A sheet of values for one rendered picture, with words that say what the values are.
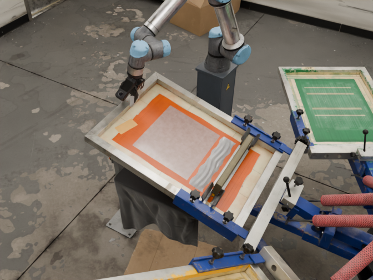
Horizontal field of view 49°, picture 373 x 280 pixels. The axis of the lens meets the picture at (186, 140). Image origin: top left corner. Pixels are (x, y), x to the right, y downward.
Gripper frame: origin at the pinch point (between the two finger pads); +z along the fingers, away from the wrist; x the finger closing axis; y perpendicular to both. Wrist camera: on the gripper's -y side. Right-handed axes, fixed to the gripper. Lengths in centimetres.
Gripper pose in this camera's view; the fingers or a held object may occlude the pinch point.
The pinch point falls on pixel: (126, 103)
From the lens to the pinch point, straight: 201.7
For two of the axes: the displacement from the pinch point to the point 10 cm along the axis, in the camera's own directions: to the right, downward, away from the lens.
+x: -8.4, -5.2, 1.5
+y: 4.9, -5.9, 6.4
